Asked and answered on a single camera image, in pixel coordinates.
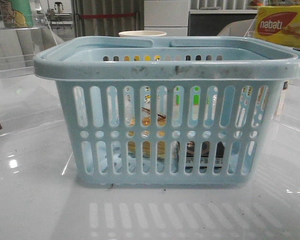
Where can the white drawer cabinet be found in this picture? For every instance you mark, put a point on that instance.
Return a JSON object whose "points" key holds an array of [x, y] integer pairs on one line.
{"points": [[169, 16]]}

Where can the clear acrylic shelf left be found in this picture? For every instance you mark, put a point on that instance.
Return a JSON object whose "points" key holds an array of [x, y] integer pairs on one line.
{"points": [[25, 100]]}

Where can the dark tissue packet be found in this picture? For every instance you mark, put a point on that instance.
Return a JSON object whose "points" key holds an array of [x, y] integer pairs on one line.
{"points": [[204, 155]]}

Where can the yellow nabati wafer box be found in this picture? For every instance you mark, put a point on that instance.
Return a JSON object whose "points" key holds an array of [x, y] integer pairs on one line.
{"points": [[279, 25]]}

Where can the green yellow cartoon package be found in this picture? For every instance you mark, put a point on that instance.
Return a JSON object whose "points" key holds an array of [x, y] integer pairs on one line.
{"points": [[16, 13]]}

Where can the packaged bread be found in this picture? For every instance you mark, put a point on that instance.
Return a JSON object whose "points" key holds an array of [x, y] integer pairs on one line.
{"points": [[147, 121]]}

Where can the light blue plastic basket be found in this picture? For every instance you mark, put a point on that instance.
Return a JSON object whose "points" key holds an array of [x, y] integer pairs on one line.
{"points": [[216, 89]]}

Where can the white paper cup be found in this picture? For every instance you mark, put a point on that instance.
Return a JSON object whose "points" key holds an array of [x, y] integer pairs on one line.
{"points": [[142, 33]]}

